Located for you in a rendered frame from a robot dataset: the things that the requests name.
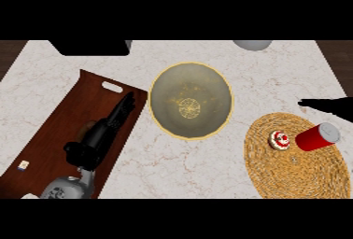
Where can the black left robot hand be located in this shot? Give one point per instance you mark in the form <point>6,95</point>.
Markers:
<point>99,133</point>

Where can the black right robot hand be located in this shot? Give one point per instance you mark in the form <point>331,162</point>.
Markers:
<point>334,105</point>

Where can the red can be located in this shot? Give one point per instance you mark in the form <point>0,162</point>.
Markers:
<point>315,138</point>

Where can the grey bowl with yellow rim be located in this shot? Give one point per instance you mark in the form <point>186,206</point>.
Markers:
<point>191,99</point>

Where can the round woven straw placemat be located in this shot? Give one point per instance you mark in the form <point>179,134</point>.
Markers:
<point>294,174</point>

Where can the brown wooden cutting board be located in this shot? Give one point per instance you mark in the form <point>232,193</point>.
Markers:
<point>51,137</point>

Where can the red and white cupcake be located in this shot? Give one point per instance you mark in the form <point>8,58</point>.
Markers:
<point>279,140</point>

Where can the small white and blue item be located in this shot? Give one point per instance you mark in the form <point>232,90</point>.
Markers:
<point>24,165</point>

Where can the grey round vessel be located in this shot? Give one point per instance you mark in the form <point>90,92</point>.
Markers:
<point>253,44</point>

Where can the black appliance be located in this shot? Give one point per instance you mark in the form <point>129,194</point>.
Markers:
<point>92,47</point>

